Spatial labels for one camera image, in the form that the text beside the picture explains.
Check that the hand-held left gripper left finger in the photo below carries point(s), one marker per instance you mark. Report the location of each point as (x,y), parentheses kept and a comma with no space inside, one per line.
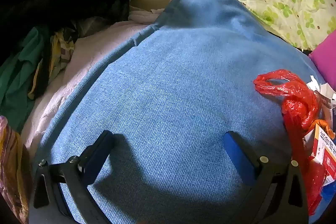
(99,155)

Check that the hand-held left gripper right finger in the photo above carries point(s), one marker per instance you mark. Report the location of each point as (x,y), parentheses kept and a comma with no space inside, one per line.
(236,155)

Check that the red plastic bag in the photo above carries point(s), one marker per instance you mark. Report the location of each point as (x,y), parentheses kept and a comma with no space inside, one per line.
(296,98)

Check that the orange wrapper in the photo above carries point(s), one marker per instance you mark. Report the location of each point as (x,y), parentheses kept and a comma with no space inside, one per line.
(321,123)

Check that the white paper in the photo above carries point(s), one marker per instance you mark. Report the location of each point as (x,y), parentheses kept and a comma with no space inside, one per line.
(313,83)

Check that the striped multicolour cloth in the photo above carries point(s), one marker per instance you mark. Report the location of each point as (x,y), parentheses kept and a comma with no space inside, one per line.
(13,161)

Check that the red and white carton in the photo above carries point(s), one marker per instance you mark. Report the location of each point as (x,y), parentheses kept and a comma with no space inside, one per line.
(324,148)

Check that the blue knit blanket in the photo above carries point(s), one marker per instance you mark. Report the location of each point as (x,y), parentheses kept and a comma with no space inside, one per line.
(170,82)

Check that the pale pink fleece blanket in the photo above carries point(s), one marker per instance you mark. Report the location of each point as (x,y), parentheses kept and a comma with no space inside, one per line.
(92,48)

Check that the yellow camouflage cloth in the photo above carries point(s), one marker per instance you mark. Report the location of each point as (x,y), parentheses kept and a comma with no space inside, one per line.
(63,48)

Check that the green cloth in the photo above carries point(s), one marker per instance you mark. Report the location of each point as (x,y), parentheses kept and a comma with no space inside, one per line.
(15,77)

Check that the magenta pillow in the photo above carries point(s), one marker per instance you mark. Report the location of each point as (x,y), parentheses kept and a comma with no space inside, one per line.
(325,61)

